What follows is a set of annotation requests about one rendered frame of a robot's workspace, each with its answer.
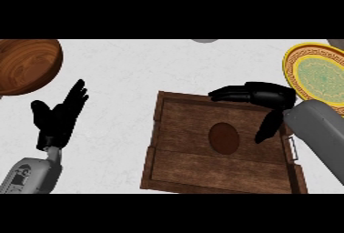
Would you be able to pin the grey brown object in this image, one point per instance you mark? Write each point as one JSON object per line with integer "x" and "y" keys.
{"x": 336, "y": 43}

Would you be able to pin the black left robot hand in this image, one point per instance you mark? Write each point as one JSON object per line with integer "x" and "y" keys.
{"x": 57, "y": 118}

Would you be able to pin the brown wooden tray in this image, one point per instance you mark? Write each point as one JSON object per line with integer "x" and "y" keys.
{"x": 209, "y": 151}

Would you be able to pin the yellow green patterned plate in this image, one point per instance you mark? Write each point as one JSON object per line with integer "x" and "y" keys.
{"x": 320, "y": 75}

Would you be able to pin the brown cupcake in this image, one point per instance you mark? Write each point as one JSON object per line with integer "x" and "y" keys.
{"x": 222, "y": 138}

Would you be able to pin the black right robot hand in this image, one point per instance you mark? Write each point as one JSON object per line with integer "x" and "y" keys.
{"x": 268, "y": 95}

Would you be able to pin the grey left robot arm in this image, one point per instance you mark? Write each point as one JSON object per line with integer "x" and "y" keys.
{"x": 32, "y": 174}

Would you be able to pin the grey round object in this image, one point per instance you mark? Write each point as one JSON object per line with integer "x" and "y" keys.
{"x": 203, "y": 40}

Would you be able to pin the brown wooden bowl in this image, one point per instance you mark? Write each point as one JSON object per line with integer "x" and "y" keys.
{"x": 23, "y": 66}

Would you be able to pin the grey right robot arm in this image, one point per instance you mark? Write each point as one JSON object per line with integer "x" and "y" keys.
{"x": 320, "y": 133}

